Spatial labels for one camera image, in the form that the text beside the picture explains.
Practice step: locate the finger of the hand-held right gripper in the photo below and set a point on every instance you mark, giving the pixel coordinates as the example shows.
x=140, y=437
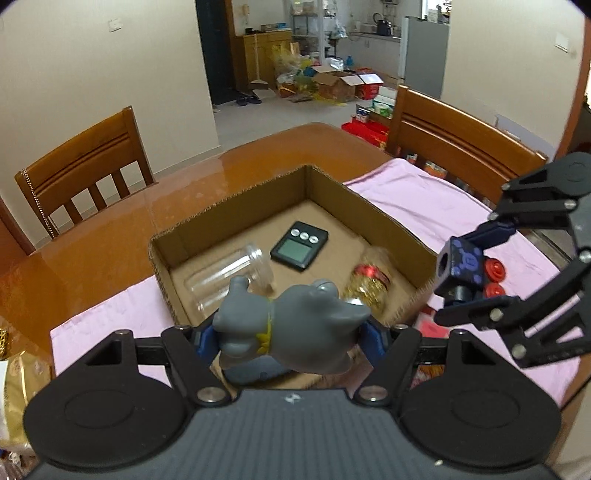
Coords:
x=485, y=314
x=494, y=233

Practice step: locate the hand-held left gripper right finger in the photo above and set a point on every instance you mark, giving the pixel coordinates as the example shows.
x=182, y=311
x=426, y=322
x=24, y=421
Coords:
x=376, y=344

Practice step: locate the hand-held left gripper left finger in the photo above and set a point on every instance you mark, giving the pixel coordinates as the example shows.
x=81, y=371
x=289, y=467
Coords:
x=207, y=346

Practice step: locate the blue black toy train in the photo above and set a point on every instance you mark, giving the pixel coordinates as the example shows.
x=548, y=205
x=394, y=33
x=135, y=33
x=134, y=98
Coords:
x=461, y=265

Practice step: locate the yellow capsule bottle silver lid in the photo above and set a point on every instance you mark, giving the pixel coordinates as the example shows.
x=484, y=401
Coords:
x=364, y=286

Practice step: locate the clear plastic jar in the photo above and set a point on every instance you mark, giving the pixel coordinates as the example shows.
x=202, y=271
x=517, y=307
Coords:
x=221, y=277

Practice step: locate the grey elephant toy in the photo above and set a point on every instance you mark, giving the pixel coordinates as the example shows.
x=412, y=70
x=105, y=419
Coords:
x=286, y=323

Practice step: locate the black digital timer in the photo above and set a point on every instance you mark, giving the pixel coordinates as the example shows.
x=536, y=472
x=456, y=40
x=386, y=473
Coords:
x=293, y=249

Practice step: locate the pink towel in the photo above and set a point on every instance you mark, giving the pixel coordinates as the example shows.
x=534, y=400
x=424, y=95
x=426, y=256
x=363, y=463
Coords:
x=415, y=194

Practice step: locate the wooden chair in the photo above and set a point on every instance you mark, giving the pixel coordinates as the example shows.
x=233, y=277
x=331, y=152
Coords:
x=461, y=134
x=83, y=157

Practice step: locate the red gift boxes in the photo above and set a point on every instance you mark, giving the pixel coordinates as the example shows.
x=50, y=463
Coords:
x=369, y=134

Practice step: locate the green white boxes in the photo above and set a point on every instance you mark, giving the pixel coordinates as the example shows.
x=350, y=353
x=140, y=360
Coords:
x=385, y=104

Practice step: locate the grey refrigerator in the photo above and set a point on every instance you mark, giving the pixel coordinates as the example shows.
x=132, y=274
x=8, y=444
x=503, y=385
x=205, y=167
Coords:
x=425, y=55

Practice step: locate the red white box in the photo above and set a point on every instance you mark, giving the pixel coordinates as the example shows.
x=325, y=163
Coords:
x=369, y=87

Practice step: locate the gold tissue pack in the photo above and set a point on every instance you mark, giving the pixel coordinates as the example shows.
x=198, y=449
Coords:
x=18, y=392

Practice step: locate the open floor cardboard box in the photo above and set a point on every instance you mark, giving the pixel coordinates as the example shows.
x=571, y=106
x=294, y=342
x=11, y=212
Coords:
x=339, y=87

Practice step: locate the black kettle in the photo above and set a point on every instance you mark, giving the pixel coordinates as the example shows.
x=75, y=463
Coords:
x=382, y=25

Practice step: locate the pair of dark slippers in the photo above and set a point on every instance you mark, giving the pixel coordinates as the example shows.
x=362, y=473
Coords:
x=249, y=98

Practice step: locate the yellow plastic bags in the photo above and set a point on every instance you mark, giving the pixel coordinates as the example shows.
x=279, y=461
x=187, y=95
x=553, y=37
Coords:
x=288, y=64

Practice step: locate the broom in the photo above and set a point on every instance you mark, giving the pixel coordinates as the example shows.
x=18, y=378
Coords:
x=258, y=83

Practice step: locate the metal shelf rack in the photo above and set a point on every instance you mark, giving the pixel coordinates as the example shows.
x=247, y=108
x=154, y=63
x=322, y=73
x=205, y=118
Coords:
x=304, y=27

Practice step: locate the wooden cabinet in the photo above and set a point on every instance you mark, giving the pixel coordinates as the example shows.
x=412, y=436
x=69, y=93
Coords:
x=268, y=50

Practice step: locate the wooden door frame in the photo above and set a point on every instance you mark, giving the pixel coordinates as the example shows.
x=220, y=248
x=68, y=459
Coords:
x=577, y=106

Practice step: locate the white light switch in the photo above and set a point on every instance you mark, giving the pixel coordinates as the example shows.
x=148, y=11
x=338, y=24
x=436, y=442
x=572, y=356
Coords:
x=562, y=42
x=114, y=25

